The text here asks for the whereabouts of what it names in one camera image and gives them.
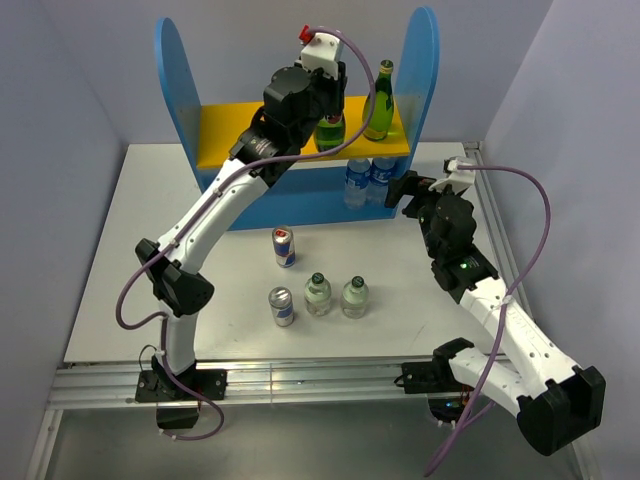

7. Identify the small clear bottle right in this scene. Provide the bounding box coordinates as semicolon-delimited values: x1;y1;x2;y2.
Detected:
340;276;369;319

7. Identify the blue silver Red Bull can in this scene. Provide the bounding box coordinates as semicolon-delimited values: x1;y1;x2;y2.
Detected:
271;226;296;268

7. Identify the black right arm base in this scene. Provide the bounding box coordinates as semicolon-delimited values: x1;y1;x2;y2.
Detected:
394;360;472;424

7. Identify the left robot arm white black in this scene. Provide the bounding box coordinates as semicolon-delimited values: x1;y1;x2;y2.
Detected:
135;60;346;399

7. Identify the green glass bottle yellow label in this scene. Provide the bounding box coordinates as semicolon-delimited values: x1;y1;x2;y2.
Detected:
362;59;394;141

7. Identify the clear pocari sweat bottle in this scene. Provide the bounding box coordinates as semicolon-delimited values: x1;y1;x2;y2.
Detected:
344;158;371;209
366;157;396;205

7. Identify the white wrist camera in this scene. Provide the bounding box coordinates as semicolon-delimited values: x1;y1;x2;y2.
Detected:
429;156;477;195
299;25;343;80

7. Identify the small clear bottle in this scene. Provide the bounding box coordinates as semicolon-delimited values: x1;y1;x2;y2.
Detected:
304;272;332;316
340;276;369;319

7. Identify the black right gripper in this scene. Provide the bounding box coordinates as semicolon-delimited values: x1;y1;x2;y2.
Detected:
386;169;466;259

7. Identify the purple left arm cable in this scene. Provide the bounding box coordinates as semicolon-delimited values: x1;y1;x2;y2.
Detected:
115;28;377;442

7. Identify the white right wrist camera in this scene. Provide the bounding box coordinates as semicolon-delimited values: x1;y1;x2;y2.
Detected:
429;156;477;195

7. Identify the small clear bottle left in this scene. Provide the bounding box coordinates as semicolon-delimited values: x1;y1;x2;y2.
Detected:
304;272;332;316

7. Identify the aluminium mounting rail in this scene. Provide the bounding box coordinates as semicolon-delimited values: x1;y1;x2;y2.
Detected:
45;356;430;410

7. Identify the green glass Perrier bottle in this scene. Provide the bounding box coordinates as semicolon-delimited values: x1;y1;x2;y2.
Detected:
314;113;346;152

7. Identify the clear Pocari Sweat bottle right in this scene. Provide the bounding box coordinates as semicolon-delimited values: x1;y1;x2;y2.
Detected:
366;157;396;205

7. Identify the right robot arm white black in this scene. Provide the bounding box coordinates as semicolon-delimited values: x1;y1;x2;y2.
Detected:
385;170;606;456

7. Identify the clear Pocari Sweat bottle left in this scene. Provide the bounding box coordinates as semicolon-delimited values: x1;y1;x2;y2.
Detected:
344;158;371;209

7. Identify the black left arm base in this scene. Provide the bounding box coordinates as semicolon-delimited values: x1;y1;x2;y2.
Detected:
134;367;229;431

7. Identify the silver blue can front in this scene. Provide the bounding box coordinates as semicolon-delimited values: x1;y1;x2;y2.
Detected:
268;286;294;327

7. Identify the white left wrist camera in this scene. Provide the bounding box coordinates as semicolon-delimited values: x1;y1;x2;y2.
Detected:
299;25;343;80

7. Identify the blue and yellow wooden shelf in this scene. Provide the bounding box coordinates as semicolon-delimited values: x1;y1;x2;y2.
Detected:
154;6;440;230

